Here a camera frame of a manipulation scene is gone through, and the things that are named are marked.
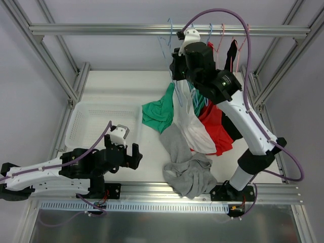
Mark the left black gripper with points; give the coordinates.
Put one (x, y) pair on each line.
(124, 155)

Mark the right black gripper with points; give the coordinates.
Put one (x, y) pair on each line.
(175, 65)

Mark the blue hanger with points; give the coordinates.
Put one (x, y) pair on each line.
(165, 46)
(209, 35)
(195, 99)

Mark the grey tank top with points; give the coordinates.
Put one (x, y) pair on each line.
(188, 174)

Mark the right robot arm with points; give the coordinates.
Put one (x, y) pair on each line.
(195, 63)

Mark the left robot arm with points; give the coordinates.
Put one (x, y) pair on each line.
(80, 171)

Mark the pink hanger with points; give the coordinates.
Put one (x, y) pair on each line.
(239, 49)
(219, 45)

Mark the green tank top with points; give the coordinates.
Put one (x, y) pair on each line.
(159, 114)

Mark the white tank top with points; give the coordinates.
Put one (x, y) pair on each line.
(194, 132)

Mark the pink hanger far right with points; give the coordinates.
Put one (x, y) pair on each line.
(239, 49)

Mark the red tank top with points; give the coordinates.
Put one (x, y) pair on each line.
(211, 117)

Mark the black tank top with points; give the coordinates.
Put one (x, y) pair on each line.
(227, 124)

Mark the white plastic basket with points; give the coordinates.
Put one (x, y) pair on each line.
(89, 119)

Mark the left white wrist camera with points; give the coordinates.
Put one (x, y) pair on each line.
(120, 134)

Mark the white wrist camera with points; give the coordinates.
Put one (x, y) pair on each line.
(188, 36)
(120, 134)

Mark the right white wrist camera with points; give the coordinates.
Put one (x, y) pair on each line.
(188, 36)

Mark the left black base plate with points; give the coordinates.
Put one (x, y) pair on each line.
(112, 191)

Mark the white slotted cable duct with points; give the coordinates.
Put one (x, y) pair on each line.
(127, 206)

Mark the aluminium hanging rail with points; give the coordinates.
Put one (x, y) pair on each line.
(164, 29)

